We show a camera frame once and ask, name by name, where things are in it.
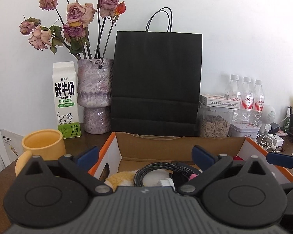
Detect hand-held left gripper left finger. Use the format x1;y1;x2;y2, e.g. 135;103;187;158
22;146;113;197

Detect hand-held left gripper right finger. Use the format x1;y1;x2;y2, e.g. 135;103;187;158
178;145;271;197

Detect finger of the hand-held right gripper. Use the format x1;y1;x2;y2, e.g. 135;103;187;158
267;151;293;176

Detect yellow white plush toy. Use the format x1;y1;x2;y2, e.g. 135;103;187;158
105;169;171;192

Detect red cardboard box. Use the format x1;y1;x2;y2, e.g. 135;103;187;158
88;132;293;191

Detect black braided cable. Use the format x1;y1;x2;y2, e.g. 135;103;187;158
134;162;200;188

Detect white charger block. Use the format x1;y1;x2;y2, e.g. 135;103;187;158
270;134;284;147

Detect small green bottle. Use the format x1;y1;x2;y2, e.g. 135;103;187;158
284;106;291;132

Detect clear seed container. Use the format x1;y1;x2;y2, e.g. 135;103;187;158
197;101;234;137

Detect white printed tin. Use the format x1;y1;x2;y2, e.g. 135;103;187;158
228;121;259;140

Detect white robot speaker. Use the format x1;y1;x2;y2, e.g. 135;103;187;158
258;105;276;133

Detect yellow mug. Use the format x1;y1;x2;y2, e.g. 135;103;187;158
15;130;66;177

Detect clear water bottle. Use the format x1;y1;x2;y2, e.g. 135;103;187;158
224;74;244;123
253;79;266;125
240;76;256;125

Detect white flat box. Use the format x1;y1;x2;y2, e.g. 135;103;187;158
199;94;242;107

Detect white green milk carton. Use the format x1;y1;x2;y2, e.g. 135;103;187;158
53;62;82;139

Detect purple textured vase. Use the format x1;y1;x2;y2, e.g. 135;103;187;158
77;58;114;134

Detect white leaflet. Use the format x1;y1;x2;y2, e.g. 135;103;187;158
0;129;24;167

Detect black paper bag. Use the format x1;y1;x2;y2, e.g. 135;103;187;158
111;7;203;137

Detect dried pink roses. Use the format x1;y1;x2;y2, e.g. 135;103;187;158
19;0;126;60

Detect white wired earphones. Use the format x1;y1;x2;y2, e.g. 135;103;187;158
256;133;284;153

